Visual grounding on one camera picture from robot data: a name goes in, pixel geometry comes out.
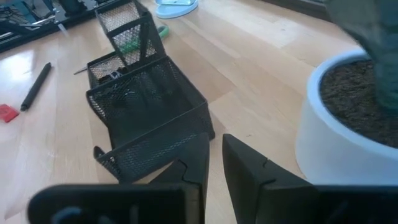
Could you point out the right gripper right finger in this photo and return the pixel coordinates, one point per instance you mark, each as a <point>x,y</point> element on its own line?
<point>258,193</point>

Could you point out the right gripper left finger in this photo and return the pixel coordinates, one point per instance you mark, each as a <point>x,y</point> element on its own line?
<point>192,161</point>

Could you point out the black binder clip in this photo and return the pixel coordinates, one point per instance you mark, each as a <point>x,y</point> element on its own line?
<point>114,75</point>

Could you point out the thick black marker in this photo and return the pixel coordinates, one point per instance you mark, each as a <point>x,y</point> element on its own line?
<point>35,87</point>

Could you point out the small red rectangular item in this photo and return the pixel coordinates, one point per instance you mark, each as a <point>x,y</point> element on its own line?
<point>7,112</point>

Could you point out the black mesh desk organizer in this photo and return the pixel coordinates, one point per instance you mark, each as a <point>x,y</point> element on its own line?
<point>149,118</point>

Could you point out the white plant pot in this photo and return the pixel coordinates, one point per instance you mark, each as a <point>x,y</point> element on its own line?
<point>326,155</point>

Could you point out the white desk lamp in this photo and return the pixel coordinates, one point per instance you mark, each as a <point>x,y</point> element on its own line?
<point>174,11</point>

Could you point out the green snake plant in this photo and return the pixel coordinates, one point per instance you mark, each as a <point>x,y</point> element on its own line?
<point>373,25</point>

